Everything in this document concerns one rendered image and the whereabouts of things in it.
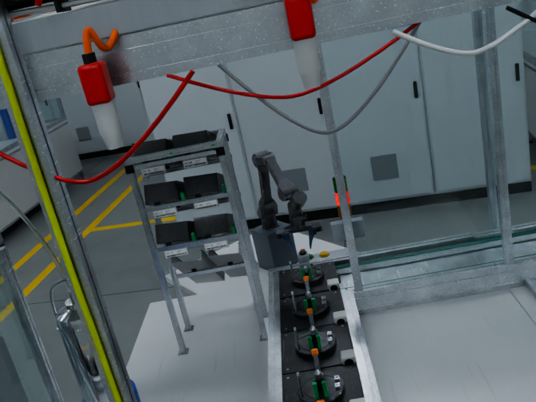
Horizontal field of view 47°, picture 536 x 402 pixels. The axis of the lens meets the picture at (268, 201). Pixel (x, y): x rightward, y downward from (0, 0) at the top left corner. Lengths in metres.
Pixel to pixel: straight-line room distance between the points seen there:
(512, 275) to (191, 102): 3.67
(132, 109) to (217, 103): 4.72
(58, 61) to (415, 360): 1.49
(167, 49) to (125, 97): 8.87
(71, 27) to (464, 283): 1.76
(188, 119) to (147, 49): 4.36
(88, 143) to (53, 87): 9.24
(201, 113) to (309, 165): 1.06
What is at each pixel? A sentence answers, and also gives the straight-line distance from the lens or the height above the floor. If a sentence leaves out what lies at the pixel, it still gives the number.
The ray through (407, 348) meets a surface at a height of 0.86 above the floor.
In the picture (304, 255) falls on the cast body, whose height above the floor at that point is 1.09.
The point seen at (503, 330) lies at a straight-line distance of 2.33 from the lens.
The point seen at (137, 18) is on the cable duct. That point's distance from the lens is 1.25.
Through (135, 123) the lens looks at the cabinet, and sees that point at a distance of 10.16.
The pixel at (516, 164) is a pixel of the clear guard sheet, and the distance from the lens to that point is 2.79.
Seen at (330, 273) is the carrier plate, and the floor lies 0.97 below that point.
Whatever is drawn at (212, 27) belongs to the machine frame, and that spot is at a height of 2.07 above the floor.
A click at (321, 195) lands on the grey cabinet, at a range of 5.62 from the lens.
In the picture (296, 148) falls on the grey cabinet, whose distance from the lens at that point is 5.50.
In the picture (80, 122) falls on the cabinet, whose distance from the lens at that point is 10.51.
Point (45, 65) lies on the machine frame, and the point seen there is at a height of 2.07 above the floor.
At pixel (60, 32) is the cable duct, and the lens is 1.29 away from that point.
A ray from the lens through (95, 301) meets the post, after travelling 1.40.
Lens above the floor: 2.14
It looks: 19 degrees down
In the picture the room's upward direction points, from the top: 12 degrees counter-clockwise
